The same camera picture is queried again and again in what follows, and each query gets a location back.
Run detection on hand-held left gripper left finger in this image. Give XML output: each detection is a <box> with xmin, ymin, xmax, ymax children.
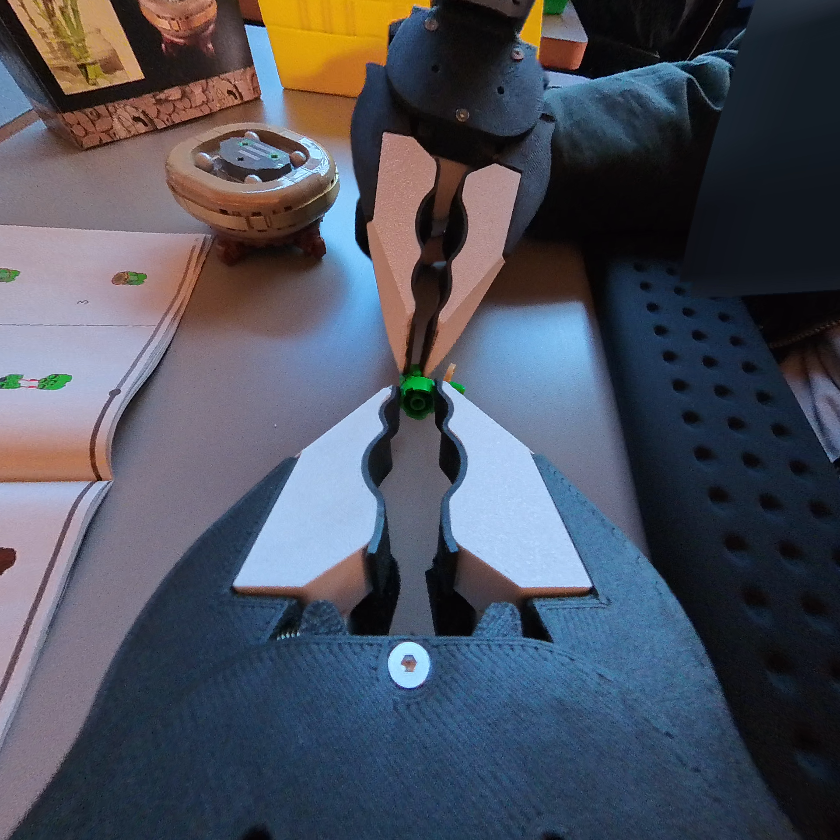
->
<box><xmin>234</xmin><ymin>386</ymin><xmax>402</xmax><ymax>635</ymax></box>

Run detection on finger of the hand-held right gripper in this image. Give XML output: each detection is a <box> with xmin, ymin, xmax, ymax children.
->
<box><xmin>425</xmin><ymin>163</ymin><xmax>525</xmax><ymax>374</ymax></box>
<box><xmin>367</xmin><ymin>131</ymin><xmax>438</xmax><ymax>375</ymax></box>

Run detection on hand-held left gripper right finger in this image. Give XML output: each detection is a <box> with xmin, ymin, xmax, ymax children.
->
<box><xmin>427</xmin><ymin>381</ymin><xmax>595</xmax><ymax>635</ymax></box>

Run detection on yellow plastic bin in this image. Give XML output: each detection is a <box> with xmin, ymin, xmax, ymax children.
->
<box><xmin>258</xmin><ymin>0</ymin><xmax>544</xmax><ymax>91</ymax></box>

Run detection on green round toy brick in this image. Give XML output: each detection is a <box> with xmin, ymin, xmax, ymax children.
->
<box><xmin>399</xmin><ymin>367</ymin><xmax>435</xmax><ymax>420</ymax></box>

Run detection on person's right forearm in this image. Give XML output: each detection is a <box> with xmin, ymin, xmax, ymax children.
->
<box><xmin>525</xmin><ymin>33</ymin><xmax>749</xmax><ymax>244</ymax></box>

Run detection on grey desk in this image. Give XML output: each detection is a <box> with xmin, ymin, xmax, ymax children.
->
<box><xmin>0</xmin><ymin>26</ymin><xmax>651</xmax><ymax>788</ymax></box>

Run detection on tan toy brick pot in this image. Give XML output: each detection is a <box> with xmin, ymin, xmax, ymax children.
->
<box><xmin>165</xmin><ymin>125</ymin><xmax>341</xmax><ymax>265</ymax></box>

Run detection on black perforated mat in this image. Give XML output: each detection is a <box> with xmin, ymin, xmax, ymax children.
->
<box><xmin>591</xmin><ymin>256</ymin><xmax>840</xmax><ymax>840</ymax></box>

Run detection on black bamboo set box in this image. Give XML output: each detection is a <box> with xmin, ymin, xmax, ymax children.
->
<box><xmin>0</xmin><ymin>0</ymin><xmax>261</xmax><ymax>150</ymax></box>

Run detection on instruction booklet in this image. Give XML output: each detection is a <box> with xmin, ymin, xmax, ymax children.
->
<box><xmin>0</xmin><ymin>224</ymin><xmax>216</xmax><ymax>742</ymax></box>

